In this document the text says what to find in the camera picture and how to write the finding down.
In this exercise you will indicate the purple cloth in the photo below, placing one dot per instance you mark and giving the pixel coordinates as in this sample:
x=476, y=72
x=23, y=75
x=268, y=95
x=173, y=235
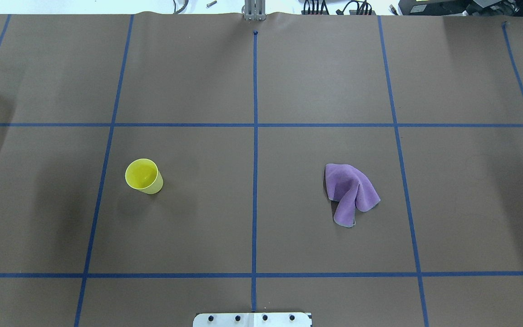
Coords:
x=352, y=190

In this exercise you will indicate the yellow plastic cup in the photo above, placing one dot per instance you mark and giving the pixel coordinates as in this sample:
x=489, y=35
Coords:
x=143, y=175

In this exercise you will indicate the black equipment box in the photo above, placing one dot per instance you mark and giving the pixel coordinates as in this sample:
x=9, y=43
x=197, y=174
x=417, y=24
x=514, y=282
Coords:
x=456, y=7

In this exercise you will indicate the metal frame post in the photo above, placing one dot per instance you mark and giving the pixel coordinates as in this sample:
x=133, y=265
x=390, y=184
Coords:
x=254, y=10

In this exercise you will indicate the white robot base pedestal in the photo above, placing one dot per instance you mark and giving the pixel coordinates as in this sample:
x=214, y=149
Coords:
x=254, y=319

